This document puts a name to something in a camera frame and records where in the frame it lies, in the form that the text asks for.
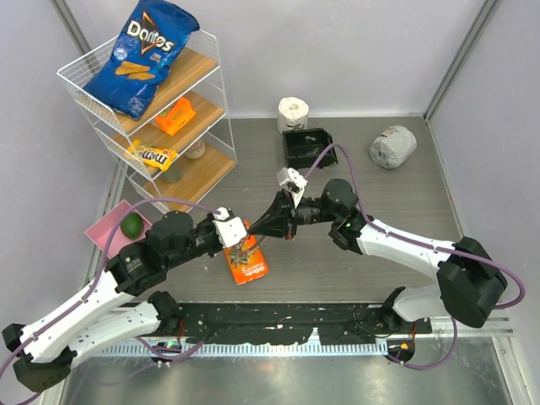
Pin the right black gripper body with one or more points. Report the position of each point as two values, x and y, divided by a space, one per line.
288 215

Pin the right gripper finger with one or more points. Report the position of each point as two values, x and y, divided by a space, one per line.
265 220
263 231

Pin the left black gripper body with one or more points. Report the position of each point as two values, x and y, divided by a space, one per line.
204 239

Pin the large metal disc keyring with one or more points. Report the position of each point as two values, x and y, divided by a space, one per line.
241 252

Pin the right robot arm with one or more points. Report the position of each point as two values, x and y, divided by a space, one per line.
466 285

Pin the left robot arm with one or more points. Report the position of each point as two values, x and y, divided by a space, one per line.
47 350

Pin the orange snack pouch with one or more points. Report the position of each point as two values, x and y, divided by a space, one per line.
245 273

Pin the black plastic bin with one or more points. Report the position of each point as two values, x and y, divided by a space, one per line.
302 147

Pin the grey-green bottle on shelf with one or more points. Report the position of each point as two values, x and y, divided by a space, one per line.
172 175

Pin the green avocado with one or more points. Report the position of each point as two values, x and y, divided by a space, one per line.
132 226

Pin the beige cup on shelf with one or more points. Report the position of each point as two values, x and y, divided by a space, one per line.
196 150

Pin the yellow M&M's candy bag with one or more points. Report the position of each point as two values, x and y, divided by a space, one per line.
159 158

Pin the pink drawer box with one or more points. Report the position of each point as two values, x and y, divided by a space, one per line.
99 232

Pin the white toilet paper roll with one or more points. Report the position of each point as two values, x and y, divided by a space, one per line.
293 114

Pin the orange snack box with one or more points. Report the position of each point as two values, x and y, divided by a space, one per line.
173 118

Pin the blue Doritos chip bag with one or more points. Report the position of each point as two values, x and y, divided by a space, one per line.
150 41

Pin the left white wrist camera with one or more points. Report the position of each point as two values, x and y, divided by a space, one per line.
230 229

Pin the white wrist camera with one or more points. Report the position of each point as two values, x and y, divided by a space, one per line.
291 179
230 229

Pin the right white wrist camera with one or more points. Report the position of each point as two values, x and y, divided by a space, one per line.
291 179

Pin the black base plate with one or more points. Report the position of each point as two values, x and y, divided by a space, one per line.
288 324

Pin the white wire shelf rack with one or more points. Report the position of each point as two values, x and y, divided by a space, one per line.
196 75

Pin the aluminium slotted rail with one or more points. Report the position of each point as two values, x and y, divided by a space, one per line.
313 347

